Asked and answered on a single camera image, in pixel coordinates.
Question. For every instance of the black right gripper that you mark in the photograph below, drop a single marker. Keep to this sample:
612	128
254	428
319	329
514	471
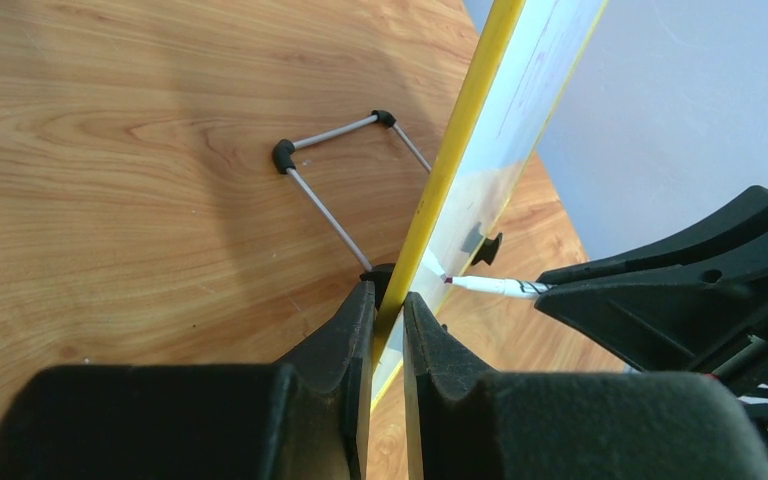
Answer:
679	303

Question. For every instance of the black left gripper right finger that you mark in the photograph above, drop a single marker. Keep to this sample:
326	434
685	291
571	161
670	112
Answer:
467	420

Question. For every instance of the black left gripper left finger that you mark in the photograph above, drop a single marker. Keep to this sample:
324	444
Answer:
303	416

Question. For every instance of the white purple whiteboard marker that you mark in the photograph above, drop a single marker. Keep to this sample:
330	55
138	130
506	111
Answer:
506	287

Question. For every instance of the yellow-framed whiteboard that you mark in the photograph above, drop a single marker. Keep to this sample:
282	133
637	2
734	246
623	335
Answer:
523	60

